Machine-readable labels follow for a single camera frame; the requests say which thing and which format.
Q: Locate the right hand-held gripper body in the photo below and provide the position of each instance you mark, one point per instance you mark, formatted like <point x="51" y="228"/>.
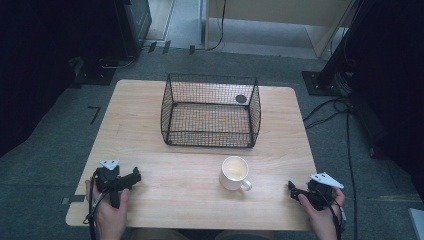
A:
<point x="320" y="191"/>

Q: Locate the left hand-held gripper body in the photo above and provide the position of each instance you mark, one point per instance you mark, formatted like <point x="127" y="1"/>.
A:
<point x="108" y="176"/>

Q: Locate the white cup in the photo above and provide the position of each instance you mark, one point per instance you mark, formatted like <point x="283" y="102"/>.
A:
<point x="234" y="174"/>

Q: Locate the person's right hand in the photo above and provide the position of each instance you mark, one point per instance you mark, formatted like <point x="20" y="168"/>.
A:
<point x="320" y="218"/>

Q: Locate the person's left hand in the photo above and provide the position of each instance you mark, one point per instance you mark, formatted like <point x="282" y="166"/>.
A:
<point x="108" y="213"/>

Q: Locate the grey and black tape piece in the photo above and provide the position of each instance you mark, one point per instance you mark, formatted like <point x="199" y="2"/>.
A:
<point x="74" y="199"/>

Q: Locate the black round disc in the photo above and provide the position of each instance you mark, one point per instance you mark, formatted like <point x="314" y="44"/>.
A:
<point x="240" y="99"/>

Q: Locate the white flat object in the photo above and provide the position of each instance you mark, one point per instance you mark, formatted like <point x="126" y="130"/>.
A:
<point x="418" y="225"/>

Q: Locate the dark curtain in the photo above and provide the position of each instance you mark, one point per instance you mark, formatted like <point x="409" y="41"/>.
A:
<point x="393" y="83"/>
<point x="30" y="66"/>

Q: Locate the black tape strip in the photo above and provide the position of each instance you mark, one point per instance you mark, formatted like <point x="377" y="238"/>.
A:
<point x="192" y="49"/>

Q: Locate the black cabinet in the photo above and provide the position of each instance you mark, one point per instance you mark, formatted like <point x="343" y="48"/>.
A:
<point x="133" y="23"/>

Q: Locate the beige wooden furniture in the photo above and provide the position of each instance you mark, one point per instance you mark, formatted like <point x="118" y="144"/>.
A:
<point x="273" y="10"/>

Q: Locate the black flat base plate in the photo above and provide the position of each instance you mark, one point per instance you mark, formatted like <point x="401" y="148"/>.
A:
<point x="95" y="73"/>

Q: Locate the black stand with base plate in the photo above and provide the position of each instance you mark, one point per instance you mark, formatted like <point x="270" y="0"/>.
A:
<point x="333" y="66"/>

